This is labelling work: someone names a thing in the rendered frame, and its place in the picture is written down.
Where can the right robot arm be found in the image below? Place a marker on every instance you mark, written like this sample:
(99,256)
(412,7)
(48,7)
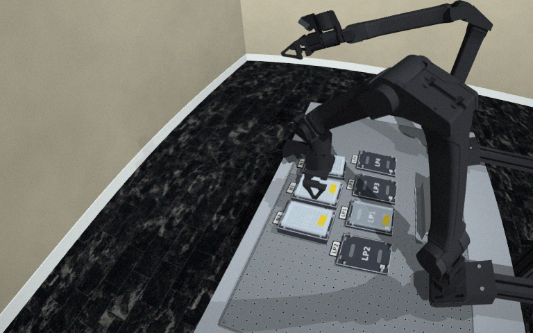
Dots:
(476,31)

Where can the grey perforated work table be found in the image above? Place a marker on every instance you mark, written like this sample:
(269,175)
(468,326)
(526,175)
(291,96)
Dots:
(293,285)

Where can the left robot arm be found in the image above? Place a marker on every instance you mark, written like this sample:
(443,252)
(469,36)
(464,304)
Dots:
(401,90)

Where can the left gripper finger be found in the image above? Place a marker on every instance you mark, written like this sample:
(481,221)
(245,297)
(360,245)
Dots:
(321,189)

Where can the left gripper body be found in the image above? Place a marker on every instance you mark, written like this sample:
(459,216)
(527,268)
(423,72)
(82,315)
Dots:
(325,164)

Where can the grey operator panel with colored buttons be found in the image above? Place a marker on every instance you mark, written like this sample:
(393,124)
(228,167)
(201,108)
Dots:
(423,213)

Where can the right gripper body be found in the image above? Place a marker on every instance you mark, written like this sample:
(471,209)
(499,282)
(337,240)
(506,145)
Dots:
(309,49)

